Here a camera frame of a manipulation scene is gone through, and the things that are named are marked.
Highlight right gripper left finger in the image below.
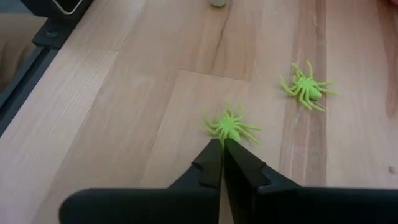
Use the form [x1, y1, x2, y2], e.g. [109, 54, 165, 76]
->
[58, 138, 224, 224]

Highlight black box with white trim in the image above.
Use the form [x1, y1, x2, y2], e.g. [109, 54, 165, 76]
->
[19, 0, 94, 19]

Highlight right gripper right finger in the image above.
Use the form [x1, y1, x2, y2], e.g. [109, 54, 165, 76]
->
[223, 138, 398, 224]

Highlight green plastic toy spider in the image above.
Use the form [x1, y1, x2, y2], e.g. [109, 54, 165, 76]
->
[201, 101, 262, 147]
[279, 60, 339, 113]

